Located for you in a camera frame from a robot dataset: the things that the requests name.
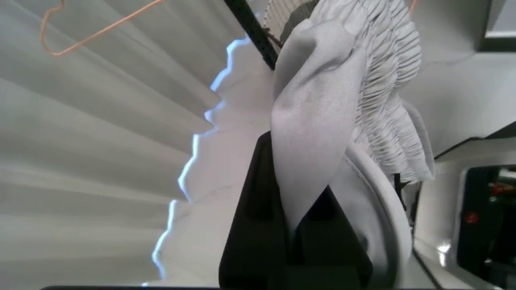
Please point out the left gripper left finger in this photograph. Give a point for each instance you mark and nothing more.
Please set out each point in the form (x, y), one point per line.
(254, 225)

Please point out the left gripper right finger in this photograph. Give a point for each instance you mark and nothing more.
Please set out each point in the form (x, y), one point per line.
(330, 249)

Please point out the pale grey shorts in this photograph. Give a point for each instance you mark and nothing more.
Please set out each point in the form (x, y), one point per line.
(314, 100)

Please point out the black clothes rack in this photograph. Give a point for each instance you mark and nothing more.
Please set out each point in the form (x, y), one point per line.
(252, 28)

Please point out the white curtain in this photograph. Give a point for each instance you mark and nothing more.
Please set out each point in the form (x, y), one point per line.
(80, 141)

